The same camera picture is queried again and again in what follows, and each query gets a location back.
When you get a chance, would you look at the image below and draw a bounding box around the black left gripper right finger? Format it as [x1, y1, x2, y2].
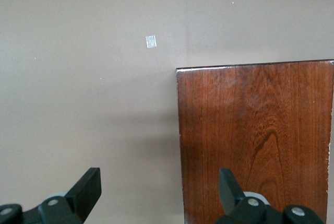
[215, 168, 326, 224]

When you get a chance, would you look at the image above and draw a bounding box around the dark brown wooden cabinet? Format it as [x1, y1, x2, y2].
[176, 60, 334, 224]

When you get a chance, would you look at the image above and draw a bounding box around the small clear tape piece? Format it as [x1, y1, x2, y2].
[145, 35, 157, 49]

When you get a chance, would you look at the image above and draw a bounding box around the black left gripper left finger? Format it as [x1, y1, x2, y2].
[0, 167, 102, 224]

